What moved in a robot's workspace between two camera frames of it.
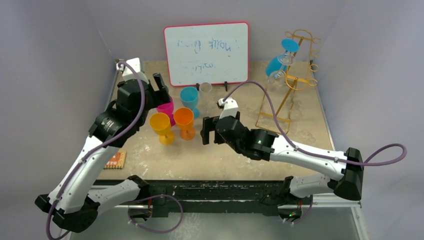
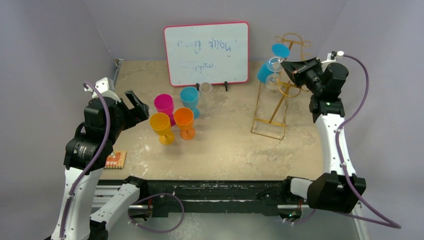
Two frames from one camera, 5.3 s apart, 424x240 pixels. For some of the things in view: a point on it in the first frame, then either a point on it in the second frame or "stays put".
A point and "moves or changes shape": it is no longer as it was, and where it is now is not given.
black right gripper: [213, 129] to [305, 71]
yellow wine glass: [160, 123] stays put
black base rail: [181, 196] stays put
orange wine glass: [184, 118] stays put
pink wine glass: [168, 108] stays put
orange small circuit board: [117, 161] stays put
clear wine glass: [276, 78] moves or changes shape
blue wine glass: [279, 64] to [279, 50]
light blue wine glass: [189, 95] stays put
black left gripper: [159, 97] to [140, 108]
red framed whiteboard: [215, 53] stays put
